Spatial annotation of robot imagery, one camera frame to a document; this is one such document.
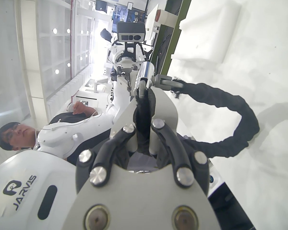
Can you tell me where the dark green partition panel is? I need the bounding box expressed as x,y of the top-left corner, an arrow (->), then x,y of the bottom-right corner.
156,0 -> 198,74

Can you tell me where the black fabric cord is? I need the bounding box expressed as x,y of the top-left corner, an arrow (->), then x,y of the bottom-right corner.
133,76 -> 260,167

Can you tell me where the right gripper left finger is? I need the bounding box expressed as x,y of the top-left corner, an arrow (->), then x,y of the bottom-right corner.
76,96 -> 141,189

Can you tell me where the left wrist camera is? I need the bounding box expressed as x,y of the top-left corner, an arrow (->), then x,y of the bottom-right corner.
116,21 -> 145,58

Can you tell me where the white foam tray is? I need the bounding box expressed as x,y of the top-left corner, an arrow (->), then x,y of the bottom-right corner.
170,0 -> 242,64

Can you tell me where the white box with red button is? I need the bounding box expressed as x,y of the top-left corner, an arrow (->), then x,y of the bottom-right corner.
156,9 -> 177,29

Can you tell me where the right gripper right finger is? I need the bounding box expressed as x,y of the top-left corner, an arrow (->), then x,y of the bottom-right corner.
148,88 -> 210,189

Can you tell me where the person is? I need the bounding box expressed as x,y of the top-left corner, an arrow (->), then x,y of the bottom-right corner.
0,100 -> 113,167

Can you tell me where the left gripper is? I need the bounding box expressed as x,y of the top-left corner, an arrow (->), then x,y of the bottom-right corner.
114,58 -> 141,98

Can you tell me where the monitor screen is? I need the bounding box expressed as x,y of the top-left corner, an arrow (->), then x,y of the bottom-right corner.
112,5 -> 129,31

